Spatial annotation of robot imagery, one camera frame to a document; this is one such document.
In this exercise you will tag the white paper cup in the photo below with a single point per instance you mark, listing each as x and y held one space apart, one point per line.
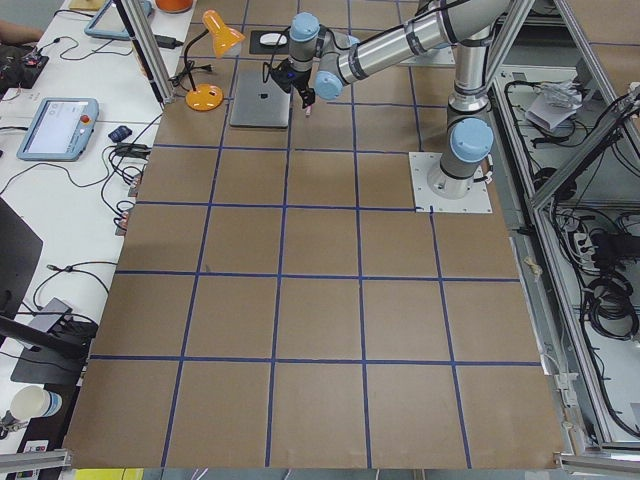
35 402

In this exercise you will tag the white computer mouse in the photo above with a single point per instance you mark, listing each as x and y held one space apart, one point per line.
273 39

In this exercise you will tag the blue teach pendant near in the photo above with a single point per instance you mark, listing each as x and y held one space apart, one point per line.
60 130

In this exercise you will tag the aluminium frame post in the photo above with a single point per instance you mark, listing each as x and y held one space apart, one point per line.
145 45

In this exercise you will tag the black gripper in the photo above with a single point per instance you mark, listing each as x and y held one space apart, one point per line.
301 81

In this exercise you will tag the blue teach pendant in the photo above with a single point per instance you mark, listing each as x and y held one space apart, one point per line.
60 130
107 24

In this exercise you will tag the grey usb hub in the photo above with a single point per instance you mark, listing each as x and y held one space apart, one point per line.
51 314

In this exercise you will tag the blue teach pendant far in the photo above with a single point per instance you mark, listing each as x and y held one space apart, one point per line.
107 24

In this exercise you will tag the black mousepad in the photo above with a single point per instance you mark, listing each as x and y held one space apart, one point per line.
256 48

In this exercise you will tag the silver laptop notebook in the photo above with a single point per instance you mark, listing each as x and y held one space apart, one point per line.
259 104

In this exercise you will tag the orange bucket with lid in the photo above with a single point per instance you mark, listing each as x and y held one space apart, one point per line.
174 6

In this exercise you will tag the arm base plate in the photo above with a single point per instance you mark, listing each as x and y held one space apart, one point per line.
435 57
433 192

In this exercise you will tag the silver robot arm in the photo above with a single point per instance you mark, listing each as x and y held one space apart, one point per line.
321 63

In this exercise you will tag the dark blue pouch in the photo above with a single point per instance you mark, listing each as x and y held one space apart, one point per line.
120 133

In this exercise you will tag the black monitor stand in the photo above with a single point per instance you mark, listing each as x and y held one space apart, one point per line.
55 341

